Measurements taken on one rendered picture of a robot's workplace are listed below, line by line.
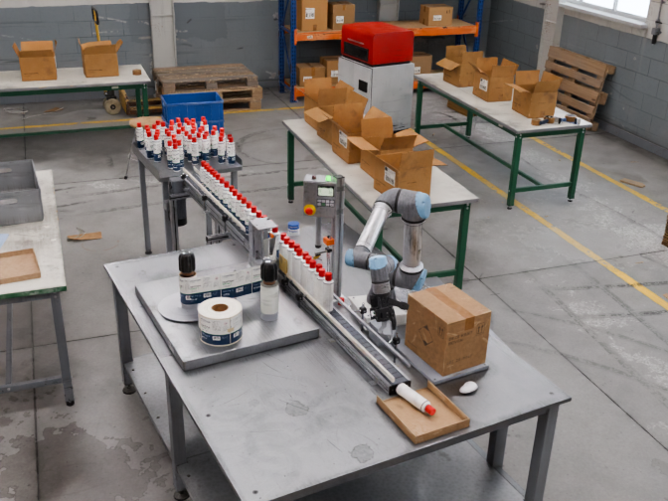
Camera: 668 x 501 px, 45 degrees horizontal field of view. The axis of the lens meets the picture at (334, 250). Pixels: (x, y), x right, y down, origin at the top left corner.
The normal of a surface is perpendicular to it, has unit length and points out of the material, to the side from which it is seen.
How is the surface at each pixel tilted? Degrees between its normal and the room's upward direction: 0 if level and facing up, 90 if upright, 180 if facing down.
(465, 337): 90
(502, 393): 0
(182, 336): 0
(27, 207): 90
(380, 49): 90
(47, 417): 0
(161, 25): 90
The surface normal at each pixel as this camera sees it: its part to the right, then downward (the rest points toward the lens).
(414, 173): 0.43, 0.43
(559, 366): 0.03, -0.90
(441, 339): -0.87, 0.19
